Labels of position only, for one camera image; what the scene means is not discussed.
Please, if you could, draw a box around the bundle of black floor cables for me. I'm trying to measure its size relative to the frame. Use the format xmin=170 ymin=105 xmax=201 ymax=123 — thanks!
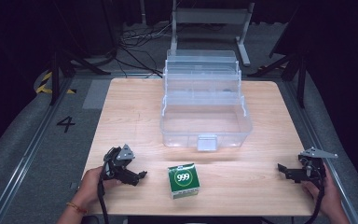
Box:
xmin=117 ymin=21 xmax=175 ymax=79

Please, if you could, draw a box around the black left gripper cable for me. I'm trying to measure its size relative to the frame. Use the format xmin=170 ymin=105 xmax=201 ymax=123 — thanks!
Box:
xmin=96 ymin=169 xmax=111 ymax=224

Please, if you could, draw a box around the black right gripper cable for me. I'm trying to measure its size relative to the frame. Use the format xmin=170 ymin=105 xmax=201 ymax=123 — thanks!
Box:
xmin=303 ymin=186 xmax=326 ymax=224

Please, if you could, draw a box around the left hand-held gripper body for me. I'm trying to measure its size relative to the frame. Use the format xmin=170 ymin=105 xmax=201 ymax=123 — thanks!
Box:
xmin=101 ymin=143 xmax=137 ymax=182

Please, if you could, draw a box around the black tripod stand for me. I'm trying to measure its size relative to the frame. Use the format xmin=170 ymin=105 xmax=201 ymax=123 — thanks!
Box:
xmin=48 ymin=46 xmax=112 ymax=106
xmin=246 ymin=50 xmax=310 ymax=110

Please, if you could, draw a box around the person's right hand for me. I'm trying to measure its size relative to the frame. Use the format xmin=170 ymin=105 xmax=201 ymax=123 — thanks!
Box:
xmin=301 ymin=162 xmax=343 ymax=217

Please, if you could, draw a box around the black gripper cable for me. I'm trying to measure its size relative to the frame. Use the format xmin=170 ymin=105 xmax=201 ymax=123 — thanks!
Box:
xmin=96 ymin=169 xmax=111 ymax=224
xmin=303 ymin=186 xmax=326 ymax=224

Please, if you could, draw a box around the clear plastic storage box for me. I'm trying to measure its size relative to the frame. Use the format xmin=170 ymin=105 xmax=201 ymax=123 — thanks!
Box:
xmin=159 ymin=49 xmax=254 ymax=153

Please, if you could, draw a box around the green and white carton box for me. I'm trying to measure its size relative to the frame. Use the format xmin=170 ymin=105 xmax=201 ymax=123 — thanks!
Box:
xmin=167 ymin=162 xmax=201 ymax=201

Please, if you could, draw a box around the person's left hand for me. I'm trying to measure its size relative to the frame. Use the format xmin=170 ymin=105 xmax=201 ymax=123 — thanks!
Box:
xmin=74 ymin=166 xmax=123 ymax=209

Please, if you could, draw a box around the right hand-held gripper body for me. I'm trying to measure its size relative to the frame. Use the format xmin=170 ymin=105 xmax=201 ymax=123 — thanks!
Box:
xmin=297 ymin=147 xmax=339 ymax=191

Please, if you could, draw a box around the orange bead bracelet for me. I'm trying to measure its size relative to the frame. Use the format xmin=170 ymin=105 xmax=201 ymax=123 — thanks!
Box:
xmin=65 ymin=201 xmax=89 ymax=216

